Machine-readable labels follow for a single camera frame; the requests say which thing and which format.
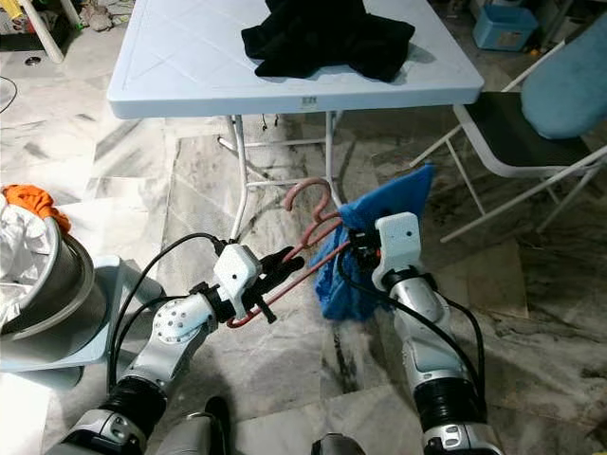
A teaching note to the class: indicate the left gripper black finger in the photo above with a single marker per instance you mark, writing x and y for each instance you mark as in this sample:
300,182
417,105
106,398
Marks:
289,256
285,281

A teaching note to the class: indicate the blue garment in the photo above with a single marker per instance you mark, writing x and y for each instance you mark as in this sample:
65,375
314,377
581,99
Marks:
346,284

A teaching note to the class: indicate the pink plastic clothes hanger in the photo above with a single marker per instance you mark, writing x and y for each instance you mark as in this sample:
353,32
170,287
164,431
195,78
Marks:
308,182

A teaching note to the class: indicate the white garment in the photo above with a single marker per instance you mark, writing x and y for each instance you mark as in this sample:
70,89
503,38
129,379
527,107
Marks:
24,256

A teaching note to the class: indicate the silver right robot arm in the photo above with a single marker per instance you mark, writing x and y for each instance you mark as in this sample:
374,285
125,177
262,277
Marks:
432,341

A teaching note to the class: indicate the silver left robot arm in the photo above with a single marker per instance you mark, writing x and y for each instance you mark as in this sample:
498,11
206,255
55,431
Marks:
175,327

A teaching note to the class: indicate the right robot leg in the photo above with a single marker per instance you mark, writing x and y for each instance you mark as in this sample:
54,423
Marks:
337,445

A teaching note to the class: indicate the robot leg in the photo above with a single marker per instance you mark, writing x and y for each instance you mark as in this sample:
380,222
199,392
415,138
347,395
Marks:
337,445
199,431

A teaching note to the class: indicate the left robot leg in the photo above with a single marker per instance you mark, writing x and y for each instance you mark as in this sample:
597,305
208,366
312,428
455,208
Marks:
199,431

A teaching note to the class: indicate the white grey folding chair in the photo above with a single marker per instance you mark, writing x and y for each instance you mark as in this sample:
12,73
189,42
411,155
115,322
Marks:
522,142

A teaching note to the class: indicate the black garment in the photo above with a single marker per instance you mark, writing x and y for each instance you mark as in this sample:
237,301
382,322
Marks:
327,43

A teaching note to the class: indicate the steel bucket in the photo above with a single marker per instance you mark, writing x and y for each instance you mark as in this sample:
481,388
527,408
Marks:
57,294

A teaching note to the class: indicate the orange garment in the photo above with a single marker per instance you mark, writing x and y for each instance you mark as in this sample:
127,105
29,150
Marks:
33,202

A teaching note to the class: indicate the light blue cushion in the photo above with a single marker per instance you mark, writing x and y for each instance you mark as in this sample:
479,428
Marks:
569,95

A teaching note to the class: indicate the blue plastic basket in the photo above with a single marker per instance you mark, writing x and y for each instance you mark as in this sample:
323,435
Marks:
505,27

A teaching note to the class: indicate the round floor drain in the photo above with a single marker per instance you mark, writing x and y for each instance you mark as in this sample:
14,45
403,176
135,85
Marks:
34,62

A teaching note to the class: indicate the white pipe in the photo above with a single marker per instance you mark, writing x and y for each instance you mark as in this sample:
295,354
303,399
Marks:
43,28

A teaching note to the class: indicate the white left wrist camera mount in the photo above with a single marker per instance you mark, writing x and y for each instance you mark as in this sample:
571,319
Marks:
237,273

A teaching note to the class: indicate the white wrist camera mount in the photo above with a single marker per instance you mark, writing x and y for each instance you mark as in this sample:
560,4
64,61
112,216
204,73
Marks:
237,273
398,246

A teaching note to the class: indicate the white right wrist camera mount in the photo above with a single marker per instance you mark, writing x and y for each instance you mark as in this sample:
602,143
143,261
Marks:
398,246

